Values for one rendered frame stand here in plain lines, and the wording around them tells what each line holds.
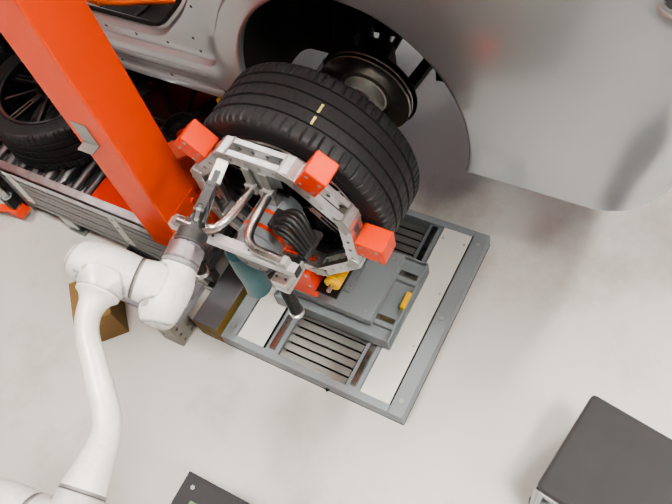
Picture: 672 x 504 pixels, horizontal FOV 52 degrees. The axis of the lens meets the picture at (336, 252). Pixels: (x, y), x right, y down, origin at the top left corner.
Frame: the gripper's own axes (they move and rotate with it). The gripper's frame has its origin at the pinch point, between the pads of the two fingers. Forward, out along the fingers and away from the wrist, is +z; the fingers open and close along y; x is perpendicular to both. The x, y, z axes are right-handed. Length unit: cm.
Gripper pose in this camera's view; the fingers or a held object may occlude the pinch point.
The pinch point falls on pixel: (218, 172)
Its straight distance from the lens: 177.2
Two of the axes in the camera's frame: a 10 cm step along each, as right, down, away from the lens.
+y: -1.6, 3.0, 9.4
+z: 3.0, -8.9, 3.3
